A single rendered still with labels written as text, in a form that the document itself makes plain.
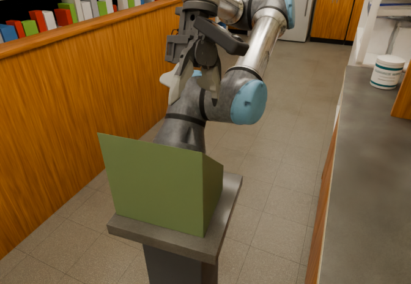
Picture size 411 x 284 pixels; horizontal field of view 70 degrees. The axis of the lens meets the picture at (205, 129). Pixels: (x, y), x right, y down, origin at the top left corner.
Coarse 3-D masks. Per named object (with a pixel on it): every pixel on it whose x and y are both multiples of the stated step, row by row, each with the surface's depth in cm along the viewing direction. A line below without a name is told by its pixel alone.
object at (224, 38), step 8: (200, 16) 57; (200, 24) 57; (208, 24) 56; (216, 24) 57; (208, 32) 56; (216, 32) 55; (224, 32) 54; (216, 40) 55; (224, 40) 54; (232, 40) 53; (240, 40) 54; (224, 48) 54; (232, 48) 53; (240, 48) 54; (248, 48) 55
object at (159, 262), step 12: (144, 252) 95; (156, 252) 92; (168, 252) 90; (156, 264) 96; (168, 264) 94; (180, 264) 92; (192, 264) 90; (204, 264) 92; (216, 264) 114; (156, 276) 100; (168, 276) 97; (180, 276) 95; (192, 276) 93; (204, 276) 95; (216, 276) 119
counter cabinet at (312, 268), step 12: (336, 120) 209; (324, 168) 222; (324, 180) 189; (324, 192) 163; (324, 204) 143; (324, 216) 129; (312, 240) 172; (312, 252) 150; (312, 264) 134; (312, 276) 121
